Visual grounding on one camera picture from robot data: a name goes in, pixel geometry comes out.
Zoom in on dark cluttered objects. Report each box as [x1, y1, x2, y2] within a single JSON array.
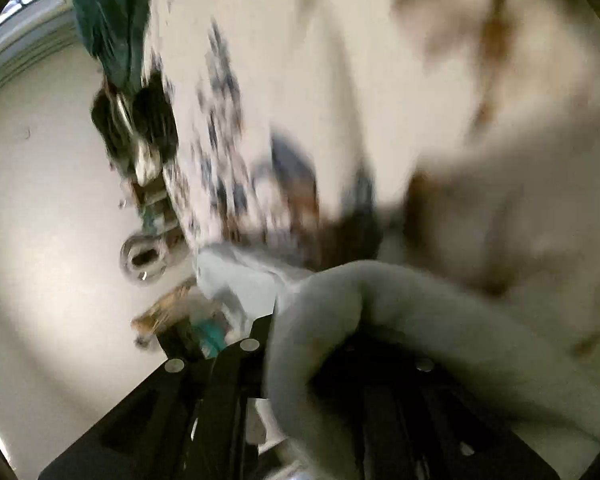
[[91, 71, 180, 187]]

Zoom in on window with white frame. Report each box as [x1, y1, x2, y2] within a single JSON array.
[[0, 0, 88, 102]]

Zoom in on brown patterned object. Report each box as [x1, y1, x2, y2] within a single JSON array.
[[131, 280, 198, 348]]

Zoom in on dark green cloth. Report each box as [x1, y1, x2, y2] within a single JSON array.
[[65, 0, 157, 86]]

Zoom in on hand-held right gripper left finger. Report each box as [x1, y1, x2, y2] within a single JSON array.
[[39, 313, 287, 480]]

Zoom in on light grey pants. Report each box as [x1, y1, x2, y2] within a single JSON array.
[[265, 259, 600, 480]]

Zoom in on patterned white bed sheet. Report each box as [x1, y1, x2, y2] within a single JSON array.
[[141, 0, 600, 356]]

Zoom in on round metal object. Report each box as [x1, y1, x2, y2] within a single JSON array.
[[120, 234, 167, 282]]

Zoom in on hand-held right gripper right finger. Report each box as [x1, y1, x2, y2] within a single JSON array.
[[310, 345, 561, 480]]

